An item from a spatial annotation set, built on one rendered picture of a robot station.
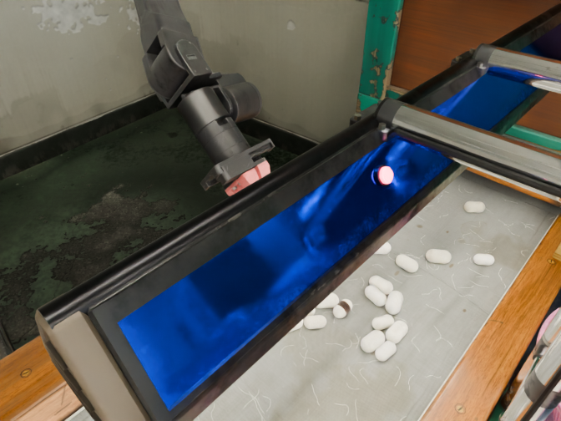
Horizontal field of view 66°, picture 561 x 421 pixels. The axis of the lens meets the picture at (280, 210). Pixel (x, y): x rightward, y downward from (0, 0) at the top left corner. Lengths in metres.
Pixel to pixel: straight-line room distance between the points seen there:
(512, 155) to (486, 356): 0.39
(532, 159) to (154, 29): 0.52
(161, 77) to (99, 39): 2.02
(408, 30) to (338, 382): 0.66
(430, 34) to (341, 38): 1.12
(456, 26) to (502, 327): 0.53
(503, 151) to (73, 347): 0.23
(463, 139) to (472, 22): 0.62
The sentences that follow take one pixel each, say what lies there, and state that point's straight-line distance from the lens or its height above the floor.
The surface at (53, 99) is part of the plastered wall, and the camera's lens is 2.58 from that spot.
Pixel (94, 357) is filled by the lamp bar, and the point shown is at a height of 1.09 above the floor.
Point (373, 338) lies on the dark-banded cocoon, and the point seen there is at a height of 0.76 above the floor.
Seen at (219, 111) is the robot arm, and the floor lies 0.98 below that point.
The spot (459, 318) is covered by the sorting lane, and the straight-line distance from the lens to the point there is 0.68.
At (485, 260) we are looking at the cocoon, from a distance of 0.76.
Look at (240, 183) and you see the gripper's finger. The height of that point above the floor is 0.91.
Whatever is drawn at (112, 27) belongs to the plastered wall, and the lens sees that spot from 2.68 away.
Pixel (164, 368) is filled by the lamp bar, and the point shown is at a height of 1.07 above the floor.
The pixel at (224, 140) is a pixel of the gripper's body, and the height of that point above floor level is 0.95.
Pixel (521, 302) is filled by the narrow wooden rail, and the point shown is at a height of 0.76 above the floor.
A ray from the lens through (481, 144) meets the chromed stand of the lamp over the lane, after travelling 0.27.
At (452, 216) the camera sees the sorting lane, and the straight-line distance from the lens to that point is 0.85.
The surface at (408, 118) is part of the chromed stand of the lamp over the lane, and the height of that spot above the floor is 1.12.
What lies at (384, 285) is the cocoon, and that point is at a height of 0.76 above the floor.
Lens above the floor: 1.24
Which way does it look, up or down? 39 degrees down
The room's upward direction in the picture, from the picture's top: straight up
